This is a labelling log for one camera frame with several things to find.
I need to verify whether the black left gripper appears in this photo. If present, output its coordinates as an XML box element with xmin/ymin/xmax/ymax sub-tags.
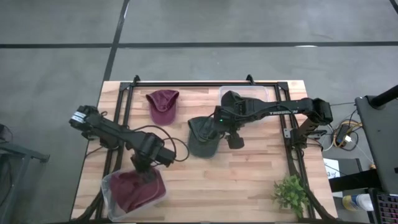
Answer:
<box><xmin>130</xmin><ymin>152</ymin><xmax>158</xmax><ymax>184</ymax></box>

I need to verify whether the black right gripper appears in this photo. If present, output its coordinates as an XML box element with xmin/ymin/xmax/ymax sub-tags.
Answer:
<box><xmin>203</xmin><ymin>105</ymin><xmax>242</xmax><ymax>141</ymax></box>

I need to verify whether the dark green baseball cap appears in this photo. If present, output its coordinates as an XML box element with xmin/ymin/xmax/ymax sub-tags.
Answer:
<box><xmin>187</xmin><ymin>116</ymin><xmax>225</xmax><ymax>159</ymax></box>

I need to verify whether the black baseball cap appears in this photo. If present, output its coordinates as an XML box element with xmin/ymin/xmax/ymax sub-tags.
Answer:
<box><xmin>220</xmin><ymin>90</ymin><xmax>262</xmax><ymax>108</ymax></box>

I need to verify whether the clear plastic bin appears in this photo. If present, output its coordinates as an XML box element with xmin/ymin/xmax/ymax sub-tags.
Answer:
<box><xmin>218</xmin><ymin>85</ymin><xmax>272</xmax><ymax>123</ymax></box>
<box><xmin>101</xmin><ymin>167</ymin><xmax>170</xmax><ymax>222</ymax></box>

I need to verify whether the small green artificial plant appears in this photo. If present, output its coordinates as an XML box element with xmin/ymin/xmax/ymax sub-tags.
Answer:
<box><xmin>271</xmin><ymin>174</ymin><xmax>310</xmax><ymax>219</ymax></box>

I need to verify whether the white paper sheet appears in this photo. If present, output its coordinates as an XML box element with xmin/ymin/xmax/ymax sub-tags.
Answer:
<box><xmin>323</xmin><ymin>157</ymin><xmax>341</xmax><ymax>180</ymax></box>

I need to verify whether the grey chair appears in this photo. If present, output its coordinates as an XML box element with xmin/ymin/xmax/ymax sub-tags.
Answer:
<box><xmin>0</xmin><ymin>123</ymin><xmax>50</xmax><ymax>224</ymax></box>

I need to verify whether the black shelf board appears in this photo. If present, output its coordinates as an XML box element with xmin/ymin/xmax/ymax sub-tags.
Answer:
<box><xmin>328</xmin><ymin>158</ymin><xmax>384</xmax><ymax>193</ymax></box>

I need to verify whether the white bottle with label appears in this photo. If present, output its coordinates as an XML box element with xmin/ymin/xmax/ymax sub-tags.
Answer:
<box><xmin>341</xmin><ymin>193</ymin><xmax>374</xmax><ymax>212</ymax></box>

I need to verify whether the dark grey panel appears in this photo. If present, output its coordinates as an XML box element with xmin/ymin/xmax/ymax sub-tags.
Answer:
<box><xmin>354</xmin><ymin>95</ymin><xmax>398</xmax><ymax>195</ymax></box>

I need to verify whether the black pole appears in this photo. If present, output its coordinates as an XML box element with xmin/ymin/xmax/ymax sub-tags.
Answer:
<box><xmin>369</xmin><ymin>84</ymin><xmax>398</xmax><ymax>109</ymax></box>

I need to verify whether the black keyboard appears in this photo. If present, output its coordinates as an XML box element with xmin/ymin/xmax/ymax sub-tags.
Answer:
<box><xmin>375</xmin><ymin>193</ymin><xmax>398</xmax><ymax>224</ymax></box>

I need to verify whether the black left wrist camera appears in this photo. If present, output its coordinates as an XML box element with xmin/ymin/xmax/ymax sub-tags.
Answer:
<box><xmin>152</xmin><ymin>146</ymin><xmax>176</xmax><ymax>167</ymax></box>

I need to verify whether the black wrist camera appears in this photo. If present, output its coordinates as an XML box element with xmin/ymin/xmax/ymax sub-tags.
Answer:
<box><xmin>152</xmin><ymin>146</ymin><xmax>176</xmax><ymax>167</ymax></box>
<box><xmin>226</xmin><ymin>133</ymin><xmax>245</xmax><ymax>150</ymax></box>

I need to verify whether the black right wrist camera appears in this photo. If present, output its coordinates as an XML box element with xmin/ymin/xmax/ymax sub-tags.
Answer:
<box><xmin>226</xmin><ymin>133</ymin><xmax>245</xmax><ymax>150</ymax></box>

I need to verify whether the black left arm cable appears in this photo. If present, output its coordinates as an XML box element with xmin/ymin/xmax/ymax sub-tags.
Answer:
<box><xmin>126</xmin><ymin>124</ymin><xmax>190</xmax><ymax>163</ymax></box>

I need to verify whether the black aluminium table frame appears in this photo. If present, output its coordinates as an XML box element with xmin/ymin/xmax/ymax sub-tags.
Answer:
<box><xmin>73</xmin><ymin>73</ymin><xmax>340</xmax><ymax>224</ymax></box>

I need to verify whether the yellow cable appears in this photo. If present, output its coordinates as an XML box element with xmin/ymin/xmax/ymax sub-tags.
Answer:
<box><xmin>331</xmin><ymin>121</ymin><xmax>363</xmax><ymax>149</ymax></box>

